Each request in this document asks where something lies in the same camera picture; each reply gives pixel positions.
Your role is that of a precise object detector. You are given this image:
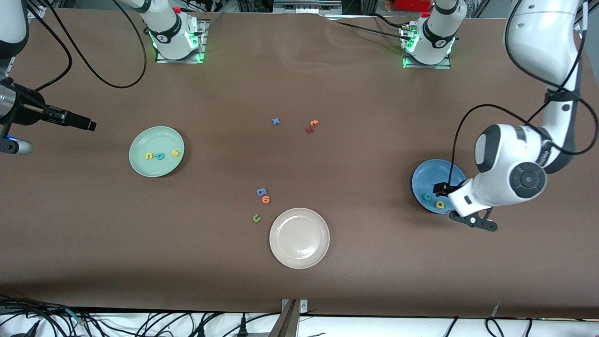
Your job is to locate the blue plate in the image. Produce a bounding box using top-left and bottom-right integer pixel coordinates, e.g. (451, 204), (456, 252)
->
(411, 159), (468, 215)

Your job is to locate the green plate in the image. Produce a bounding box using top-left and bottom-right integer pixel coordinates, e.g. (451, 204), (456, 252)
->
(129, 126), (185, 178)

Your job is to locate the beige plate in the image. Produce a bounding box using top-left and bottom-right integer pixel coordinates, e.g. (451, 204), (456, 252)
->
(269, 208), (330, 270)

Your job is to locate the brown table mat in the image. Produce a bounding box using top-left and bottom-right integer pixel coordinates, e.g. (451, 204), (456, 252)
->
(0, 7), (599, 320)

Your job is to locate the red box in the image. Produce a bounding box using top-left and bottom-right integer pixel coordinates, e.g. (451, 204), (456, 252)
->
(394, 0), (432, 12)

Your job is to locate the grey device box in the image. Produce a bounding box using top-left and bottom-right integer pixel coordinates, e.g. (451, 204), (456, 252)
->
(273, 0), (343, 15)

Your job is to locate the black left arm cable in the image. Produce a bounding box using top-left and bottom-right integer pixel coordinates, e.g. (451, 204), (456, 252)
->
(446, 0), (599, 188)

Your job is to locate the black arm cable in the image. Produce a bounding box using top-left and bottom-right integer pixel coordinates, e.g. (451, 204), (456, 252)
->
(446, 0), (599, 188)
(26, 0), (148, 92)

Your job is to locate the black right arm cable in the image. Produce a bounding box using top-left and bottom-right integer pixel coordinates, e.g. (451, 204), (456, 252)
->
(26, 0), (148, 92)

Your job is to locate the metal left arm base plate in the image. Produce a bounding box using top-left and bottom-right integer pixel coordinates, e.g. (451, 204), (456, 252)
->
(402, 23), (453, 70)

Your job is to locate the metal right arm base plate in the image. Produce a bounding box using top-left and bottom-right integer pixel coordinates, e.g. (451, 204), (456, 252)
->
(155, 19), (207, 64)

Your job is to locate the black table cable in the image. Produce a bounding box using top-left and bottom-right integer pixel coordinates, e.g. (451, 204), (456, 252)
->
(328, 19), (409, 37)
(370, 13), (412, 29)

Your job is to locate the metal table bracket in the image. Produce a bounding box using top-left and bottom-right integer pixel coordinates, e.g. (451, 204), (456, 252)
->
(269, 299), (309, 337)

